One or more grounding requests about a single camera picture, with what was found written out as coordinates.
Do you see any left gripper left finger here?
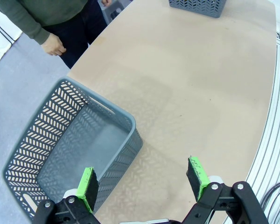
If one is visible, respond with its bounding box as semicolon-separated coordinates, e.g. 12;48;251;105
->
34;167;100;224

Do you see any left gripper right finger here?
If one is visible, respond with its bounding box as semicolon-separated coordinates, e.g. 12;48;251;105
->
182;156;269;224

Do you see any person's right forearm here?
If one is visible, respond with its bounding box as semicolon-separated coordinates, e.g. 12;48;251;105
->
0;0;51;45

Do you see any person's right hand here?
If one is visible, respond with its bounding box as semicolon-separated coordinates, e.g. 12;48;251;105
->
41;33;67;56

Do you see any grey plastic lattice basket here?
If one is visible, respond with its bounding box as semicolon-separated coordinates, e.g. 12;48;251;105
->
2;78;144;222
168;0;226;19

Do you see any white backdrop screen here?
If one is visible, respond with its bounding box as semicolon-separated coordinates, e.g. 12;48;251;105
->
0;16;23;70

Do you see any person in green sweater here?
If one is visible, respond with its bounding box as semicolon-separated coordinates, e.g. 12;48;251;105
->
0;0;133;70

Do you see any black cable bundle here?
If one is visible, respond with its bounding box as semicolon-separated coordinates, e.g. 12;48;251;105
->
259;179;280;224

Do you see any aluminium frame rail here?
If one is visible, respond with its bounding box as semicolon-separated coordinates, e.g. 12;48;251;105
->
224;37;280;224

